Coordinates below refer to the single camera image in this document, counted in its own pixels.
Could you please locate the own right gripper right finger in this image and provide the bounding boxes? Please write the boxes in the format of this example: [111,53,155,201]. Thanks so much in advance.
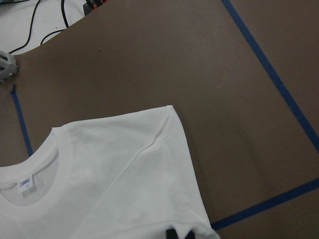
[184,231,196,239]

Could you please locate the white long-sleeve printed shirt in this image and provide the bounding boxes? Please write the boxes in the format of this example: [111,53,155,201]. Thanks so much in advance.
[0,105,218,239]

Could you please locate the aluminium frame post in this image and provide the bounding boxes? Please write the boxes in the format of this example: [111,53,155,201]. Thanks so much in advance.
[0,51,19,84]

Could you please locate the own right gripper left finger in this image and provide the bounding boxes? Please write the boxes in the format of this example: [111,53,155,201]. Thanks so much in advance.
[165,229,178,239]

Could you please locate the black power strip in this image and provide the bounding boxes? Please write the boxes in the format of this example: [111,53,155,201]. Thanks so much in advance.
[83,0,109,15]

